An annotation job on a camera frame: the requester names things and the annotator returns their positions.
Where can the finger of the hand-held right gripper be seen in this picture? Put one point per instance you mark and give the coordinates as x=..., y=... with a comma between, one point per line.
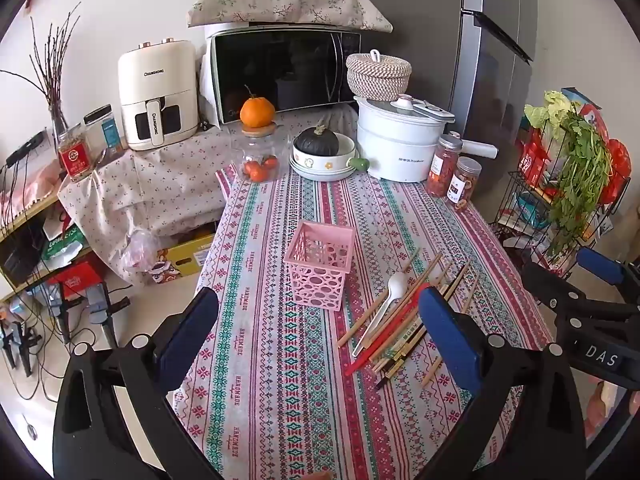
x=600, y=264

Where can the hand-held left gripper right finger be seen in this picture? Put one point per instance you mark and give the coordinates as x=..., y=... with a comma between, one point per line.
x=447, y=337

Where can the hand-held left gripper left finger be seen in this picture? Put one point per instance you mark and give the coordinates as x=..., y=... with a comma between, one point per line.
x=185, y=332

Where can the plastic-wrapped wooden chopsticks pair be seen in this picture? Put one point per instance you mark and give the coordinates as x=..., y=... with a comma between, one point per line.
x=406, y=335

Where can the red chopstick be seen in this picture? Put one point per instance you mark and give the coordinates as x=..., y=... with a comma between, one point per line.
x=395, y=320
x=385, y=337

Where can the black chopstick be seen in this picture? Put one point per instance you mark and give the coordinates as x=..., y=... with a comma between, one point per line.
x=391, y=369
x=382, y=380

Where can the pile of wooden chopsticks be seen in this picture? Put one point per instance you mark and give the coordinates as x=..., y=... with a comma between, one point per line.
x=430, y=272

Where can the white plastic spoon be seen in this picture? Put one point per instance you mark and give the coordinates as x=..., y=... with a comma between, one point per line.
x=395, y=287

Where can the pink plastic basket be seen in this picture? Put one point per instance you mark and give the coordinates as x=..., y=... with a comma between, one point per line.
x=320, y=265

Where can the yellow cardboard box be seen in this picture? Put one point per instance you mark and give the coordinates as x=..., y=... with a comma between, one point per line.
x=187, y=257

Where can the clear plastic bag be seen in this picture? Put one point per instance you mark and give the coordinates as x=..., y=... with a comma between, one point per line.
x=140, y=252

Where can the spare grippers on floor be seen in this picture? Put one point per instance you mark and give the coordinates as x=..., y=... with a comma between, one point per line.
x=95, y=305

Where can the red plastic bag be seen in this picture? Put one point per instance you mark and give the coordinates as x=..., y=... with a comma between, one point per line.
x=617, y=170

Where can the leafy green vegetables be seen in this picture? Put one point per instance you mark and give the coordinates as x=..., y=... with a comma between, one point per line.
x=580, y=170

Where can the patterned woven tablecloth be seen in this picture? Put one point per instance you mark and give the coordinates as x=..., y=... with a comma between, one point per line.
x=280, y=360

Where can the red snack packet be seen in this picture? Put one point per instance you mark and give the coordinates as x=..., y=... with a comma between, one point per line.
x=532, y=157

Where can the floral side table cloth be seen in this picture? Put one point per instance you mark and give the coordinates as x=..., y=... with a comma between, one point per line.
x=160, y=190

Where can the green tissue packet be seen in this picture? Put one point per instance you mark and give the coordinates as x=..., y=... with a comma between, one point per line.
x=62, y=245

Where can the jar of dried fruit slices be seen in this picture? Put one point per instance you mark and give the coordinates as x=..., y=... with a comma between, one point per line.
x=462, y=185

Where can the jar of red dried fruit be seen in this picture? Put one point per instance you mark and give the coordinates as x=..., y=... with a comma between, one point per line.
x=442, y=165

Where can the small oranges in jar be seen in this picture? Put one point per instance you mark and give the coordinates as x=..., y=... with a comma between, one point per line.
x=260, y=167

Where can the wooden shelf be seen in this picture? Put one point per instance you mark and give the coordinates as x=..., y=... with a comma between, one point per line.
x=30, y=217

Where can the glass jar with wooden lid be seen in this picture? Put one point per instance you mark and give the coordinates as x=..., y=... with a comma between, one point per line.
x=250, y=147

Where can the white electric cooking pot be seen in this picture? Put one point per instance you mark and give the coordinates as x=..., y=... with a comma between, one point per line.
x=400, y=145

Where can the glass jar with red label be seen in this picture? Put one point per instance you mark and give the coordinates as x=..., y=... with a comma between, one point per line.
x=74, y=157

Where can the white flowered ceramic dish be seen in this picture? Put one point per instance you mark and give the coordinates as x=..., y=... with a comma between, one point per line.
x=320, y=165

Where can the clear container with black lid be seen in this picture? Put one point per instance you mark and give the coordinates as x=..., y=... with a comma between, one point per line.
x=102, y=132

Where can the large orange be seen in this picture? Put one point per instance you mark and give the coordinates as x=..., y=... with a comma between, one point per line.
x=257, y=112

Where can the dark green pumpkin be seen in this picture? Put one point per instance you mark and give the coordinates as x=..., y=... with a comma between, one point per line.
x=319, y=140

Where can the white air fryer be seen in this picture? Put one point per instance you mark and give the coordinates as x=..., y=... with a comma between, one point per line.
x=157, y=95

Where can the black power strip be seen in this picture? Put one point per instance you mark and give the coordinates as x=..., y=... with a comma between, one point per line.
x=25, y=149

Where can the woven lidded basket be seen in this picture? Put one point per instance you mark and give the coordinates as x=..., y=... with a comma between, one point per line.
x=379, y=75

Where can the black microwave oven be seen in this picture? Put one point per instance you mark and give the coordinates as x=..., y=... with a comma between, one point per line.
x=285, y=75

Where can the glass vase with twigs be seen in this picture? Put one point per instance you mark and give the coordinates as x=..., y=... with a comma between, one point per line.
x=52, y=85

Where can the grey refrigerator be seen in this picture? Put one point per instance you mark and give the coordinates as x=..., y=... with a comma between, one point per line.
x=425, y=30

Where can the floral cover cloth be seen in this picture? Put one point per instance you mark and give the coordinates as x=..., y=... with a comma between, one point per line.
x=290, y=2

